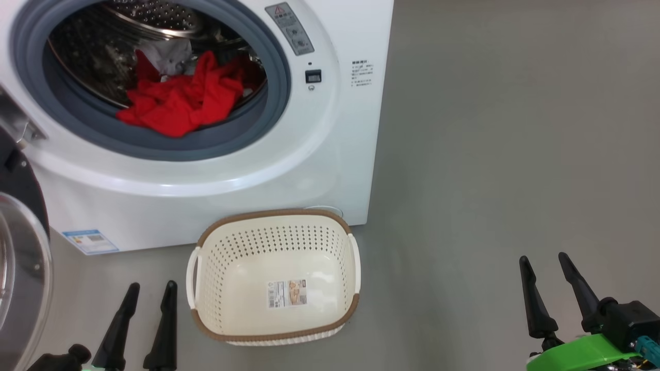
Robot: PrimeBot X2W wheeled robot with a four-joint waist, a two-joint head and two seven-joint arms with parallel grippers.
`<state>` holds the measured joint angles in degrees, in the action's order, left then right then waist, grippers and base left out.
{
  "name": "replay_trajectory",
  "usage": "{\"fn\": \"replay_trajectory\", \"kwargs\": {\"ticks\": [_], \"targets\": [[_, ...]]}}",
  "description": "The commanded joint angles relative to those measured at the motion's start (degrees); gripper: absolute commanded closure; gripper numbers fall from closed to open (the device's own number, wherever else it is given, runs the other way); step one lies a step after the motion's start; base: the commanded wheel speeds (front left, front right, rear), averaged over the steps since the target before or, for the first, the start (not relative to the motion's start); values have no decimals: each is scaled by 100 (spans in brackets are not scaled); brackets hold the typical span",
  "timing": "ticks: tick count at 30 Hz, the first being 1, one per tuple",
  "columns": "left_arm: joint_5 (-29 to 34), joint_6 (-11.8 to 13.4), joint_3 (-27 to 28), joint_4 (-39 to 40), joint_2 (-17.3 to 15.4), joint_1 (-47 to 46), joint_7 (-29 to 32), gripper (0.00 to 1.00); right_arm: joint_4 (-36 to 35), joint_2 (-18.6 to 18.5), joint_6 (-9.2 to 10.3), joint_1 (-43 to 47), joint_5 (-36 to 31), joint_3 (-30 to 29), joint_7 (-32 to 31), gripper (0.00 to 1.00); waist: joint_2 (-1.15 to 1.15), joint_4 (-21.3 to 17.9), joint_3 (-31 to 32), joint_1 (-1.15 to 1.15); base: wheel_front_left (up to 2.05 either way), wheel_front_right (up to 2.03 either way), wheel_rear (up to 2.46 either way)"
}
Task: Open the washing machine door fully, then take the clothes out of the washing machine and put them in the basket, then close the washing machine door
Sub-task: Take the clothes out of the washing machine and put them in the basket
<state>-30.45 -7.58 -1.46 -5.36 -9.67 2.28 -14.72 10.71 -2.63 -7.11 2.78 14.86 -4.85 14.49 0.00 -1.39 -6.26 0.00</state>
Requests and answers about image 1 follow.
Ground red and white garment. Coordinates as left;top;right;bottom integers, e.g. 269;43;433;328
116;39;266;138

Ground black round glass washer door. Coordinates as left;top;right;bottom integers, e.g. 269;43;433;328
0;129;53;371

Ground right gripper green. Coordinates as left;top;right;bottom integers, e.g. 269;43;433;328
519;252;660;371

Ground grey metal bracket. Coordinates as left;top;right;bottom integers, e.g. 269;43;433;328
0;88;47;150

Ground blue energy label sticker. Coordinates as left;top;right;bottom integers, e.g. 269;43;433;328
62;229;119;256

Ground cream laundry basket brown rim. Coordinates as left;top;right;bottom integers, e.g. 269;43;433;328
186;209;361;346

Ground printed label sticker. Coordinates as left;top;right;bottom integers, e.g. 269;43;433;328
267;279;308;309

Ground perforated steel washer drum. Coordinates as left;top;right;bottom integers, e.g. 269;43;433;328
48;0;268;111

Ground round white filter cover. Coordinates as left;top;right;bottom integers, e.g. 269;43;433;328
304;206;343;220

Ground white front-load washing machine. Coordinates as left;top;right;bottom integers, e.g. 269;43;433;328
0;0;395;256

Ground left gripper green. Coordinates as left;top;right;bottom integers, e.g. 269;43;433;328
28;281;178;371

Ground grey warning sticker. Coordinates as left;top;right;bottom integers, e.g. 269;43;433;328
265;3;315;56

